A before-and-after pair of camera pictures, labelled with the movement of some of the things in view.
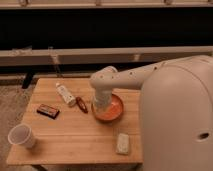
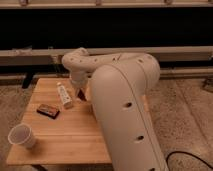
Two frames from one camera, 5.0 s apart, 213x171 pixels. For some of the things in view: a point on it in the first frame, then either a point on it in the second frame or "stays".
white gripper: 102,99 → 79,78
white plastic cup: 21,134 stays
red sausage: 81,104 → 81,95
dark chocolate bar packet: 48,111 stays
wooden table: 67,133 stays
